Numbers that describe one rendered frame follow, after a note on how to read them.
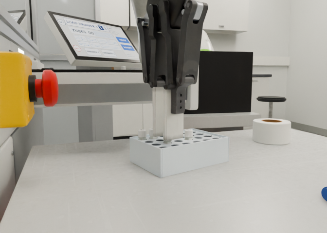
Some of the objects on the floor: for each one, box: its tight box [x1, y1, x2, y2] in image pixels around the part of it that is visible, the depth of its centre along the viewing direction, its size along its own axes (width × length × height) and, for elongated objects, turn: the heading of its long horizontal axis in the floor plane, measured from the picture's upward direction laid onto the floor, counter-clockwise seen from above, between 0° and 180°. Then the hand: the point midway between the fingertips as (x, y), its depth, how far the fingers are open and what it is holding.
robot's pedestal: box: [183, 112, 261, 132], centre depth 109 cm, size 30×30×76 cm
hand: (168, 112), depth 39 cm, fingers closed
